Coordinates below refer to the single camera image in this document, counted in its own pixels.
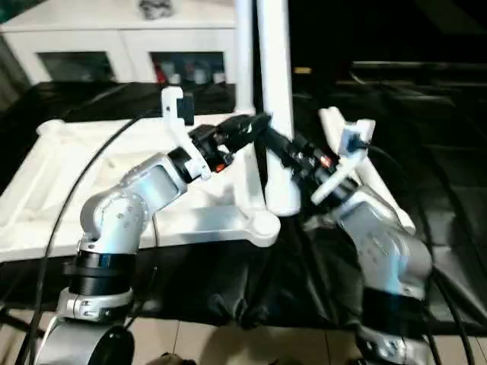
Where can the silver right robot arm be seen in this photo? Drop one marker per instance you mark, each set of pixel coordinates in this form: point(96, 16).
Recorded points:
point(380, 251)

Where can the grey plush toy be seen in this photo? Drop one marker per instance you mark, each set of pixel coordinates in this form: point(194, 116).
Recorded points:
point(156, 7)

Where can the black tv cabinet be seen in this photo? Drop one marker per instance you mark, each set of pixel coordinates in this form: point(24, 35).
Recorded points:
point(396, 34)

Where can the white plastic table top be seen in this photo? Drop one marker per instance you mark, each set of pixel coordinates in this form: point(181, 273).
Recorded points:
point(46, 182)

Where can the black work mat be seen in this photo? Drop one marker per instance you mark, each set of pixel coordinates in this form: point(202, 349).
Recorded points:
point(456, 190)

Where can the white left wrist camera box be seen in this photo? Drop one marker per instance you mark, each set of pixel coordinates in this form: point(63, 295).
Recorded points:
point(176, 106)

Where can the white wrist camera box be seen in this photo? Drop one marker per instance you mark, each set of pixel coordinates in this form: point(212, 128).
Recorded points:
point(176, 106)
point(354, 141)

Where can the white cabinet with glass doors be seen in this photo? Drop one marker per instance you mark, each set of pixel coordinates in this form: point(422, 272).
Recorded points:
point(91, 34)

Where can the silver left leg black foot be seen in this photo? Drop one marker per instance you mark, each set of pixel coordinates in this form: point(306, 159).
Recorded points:
point(171, 360)

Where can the toy figures behind cabinet glass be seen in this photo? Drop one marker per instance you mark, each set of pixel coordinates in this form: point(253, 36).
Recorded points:
point(190, 72)

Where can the white plastic table leg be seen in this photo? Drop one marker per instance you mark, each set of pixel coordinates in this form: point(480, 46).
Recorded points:
point(275, 68)
point(380, 186)
point(335, 125)
point(243, 53)

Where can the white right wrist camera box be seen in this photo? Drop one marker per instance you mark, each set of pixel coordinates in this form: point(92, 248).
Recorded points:
point(354, 141)

